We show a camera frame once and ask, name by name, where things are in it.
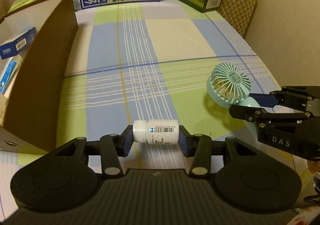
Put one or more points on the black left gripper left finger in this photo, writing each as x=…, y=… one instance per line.
x=112, y=147

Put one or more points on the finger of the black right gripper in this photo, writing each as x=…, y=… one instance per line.
x=294, y=97
x=243, y=112

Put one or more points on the blue medicine box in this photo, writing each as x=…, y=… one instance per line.
x=17, y=43

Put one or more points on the brown cardboard shoe box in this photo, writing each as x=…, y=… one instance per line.
x=29, y=110

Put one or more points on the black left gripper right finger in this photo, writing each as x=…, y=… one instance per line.
x=198, y=146

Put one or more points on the white pill bottle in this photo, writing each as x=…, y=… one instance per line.
x=156, y=131

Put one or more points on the person's right hand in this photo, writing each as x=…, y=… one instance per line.
x=313, y=167

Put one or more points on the blue toothpaste tube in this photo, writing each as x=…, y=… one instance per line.
x=7, y=73

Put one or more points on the mint handheld fan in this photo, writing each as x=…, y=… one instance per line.
x=228, y=86

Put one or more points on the plaid tablecloth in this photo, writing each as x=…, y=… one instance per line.
x=151, y=61

